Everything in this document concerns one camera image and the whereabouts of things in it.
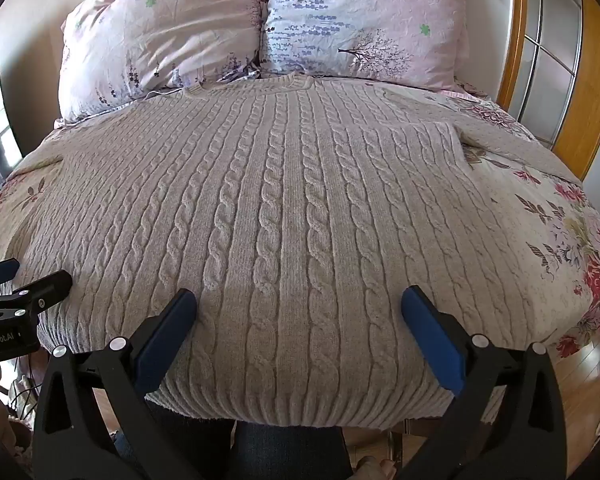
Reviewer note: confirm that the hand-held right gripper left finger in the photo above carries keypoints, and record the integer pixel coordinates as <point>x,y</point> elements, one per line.
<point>164,342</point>

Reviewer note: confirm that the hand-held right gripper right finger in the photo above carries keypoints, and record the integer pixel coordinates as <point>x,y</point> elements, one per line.
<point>432,347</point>

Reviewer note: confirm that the person's bare foot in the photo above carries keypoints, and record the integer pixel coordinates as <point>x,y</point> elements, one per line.
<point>375,470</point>

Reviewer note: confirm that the floral bed sheet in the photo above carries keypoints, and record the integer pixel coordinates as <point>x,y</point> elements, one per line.
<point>555,245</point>

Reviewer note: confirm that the person's right leg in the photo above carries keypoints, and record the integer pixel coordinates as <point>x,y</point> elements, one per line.
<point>290,455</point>

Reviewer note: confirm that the pink striped floral pillow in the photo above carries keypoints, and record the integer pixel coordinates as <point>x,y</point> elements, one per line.
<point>150,45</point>

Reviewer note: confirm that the pillow with tree print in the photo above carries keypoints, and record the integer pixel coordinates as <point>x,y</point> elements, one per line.
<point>360,15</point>

